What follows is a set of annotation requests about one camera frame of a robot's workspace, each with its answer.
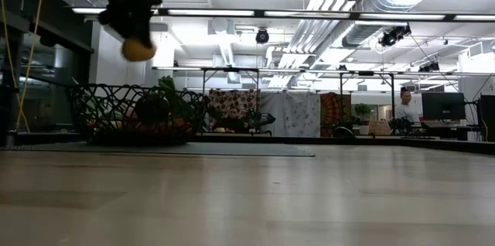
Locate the yellow orange lemon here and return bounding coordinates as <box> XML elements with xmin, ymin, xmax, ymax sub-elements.
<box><xmin>121</xmin><ymin>38</ymin><xmax>158</xmax><ymax>63</ymax></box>

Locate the dark green round fruit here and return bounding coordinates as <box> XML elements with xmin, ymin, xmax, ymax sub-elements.
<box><xmin>134</xmin><ymin>94</ymin><xmax>170</xmax><ymax>125</ymax></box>

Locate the wicker basket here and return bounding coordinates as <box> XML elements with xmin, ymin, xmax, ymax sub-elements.
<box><xmin>367</xmin><ymin>120</ymin><xmax>392</xmax><ymax>136</ymax></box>

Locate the white LED light strip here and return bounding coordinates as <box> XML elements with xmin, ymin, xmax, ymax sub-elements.
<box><xmin>454</xmin><ymin>15</ymin><xmax>495</xmax><ymax>22</ymax></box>
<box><xmin>168</xmin><ymin>9</ymin><xmax>255</xmax><ymax>17</ymax></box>
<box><xmin>265</xmin><ymin>10</ymin><xmax>351</xmax><ymax>19</ymax></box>
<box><xmin>72</xmin><ymin>8</ymin><xmax>159</xmax><ymax>15</ymax></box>
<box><xmin>359</xmin><ymin>13</ymin><xmax>446</xmax><ymax>21</ymax></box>

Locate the black ceiling spotlight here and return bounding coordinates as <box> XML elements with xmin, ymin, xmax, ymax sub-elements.
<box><xmin>254</xmin><ymin>27</ymin><xmax>271</xmax><ymax>45</ymax></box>

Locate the brown patterned cloth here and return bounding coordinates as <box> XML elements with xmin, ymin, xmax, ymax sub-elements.
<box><xmin>208</xmin><ymin>89</ymin><xmax>259</xmax><ymax>134</ymax></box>

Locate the green potted plant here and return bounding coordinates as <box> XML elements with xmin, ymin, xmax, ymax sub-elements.
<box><xmin>353</xmin><ymin>102</ymin><xmax>373</xmax><ymax>135</ymax></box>

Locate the orange patterned cloth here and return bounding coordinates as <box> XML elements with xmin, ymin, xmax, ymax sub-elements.
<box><xmin>319</xmin><ymin>91</ymin><xmax>352</xmax><ymax>138</ymax></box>

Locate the person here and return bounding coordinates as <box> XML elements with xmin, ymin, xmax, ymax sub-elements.
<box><xmin>213</xmin><ymin>106</ymin><xmax>249</xmax><ymax>135</ymax></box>
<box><xmin>394</xmin><ymin>87</ymin><xmax>422</xmax><ymax>124</ymax></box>

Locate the white printed cloth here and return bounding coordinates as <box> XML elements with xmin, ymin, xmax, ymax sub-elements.
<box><xmin>258</xmin><ymin>91</ymin><xmax>322</xmax><ymax>138</ymax></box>

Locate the black computer monitor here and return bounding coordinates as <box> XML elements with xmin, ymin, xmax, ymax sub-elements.
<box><xmin>421</xmin><ymin>91</ymin><xmax>466</xmax><ymax>121</ymax></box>
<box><xmin>478</xmin><ymin>94</ymin><xmax>495</xmax><ymax>143</ymax></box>

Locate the dark distant desk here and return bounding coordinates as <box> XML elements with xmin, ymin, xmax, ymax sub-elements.
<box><xmin>401</xmin><ymin>121</ymin><xmax>480</xmax><ymax>141</ymax></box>

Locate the silver ventilation duct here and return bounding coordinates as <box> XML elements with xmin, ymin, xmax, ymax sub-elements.
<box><xmin>342</xmin><ymin>0</ymin><xmax>430</xmax><ymax>49</ymax></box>

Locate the black ceiling camera cluster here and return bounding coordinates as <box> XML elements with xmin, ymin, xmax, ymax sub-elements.
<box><xmin>417</xmin><ymin>61</ymin><xmax>441</xmax><ymax>73</ymax></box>
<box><xmin>377</xmin><ymin>24</ymin><xmax>412</xmax><ymax>48</ymax></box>

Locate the yellow cable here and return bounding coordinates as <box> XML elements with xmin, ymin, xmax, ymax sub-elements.
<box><xmin>0</xmin><ymin>0</ymin><xmax>48</xmax><ymax>133</ymax></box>

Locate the distant black rig frame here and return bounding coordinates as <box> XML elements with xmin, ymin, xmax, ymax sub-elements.
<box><xmin>152</xmin><ymin>66</ymin><xmax>261</xmax><ymax>102</ymax></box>
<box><xmin>336</xmin><ymin>70</ymin><xmax>398</xmax><ymax>119</ymax></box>

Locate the black wire basket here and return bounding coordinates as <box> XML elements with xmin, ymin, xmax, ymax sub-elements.
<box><xmin>68</xmin><ymin>83</ymin><xmax>210</xmax><ymax>146</ymax></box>

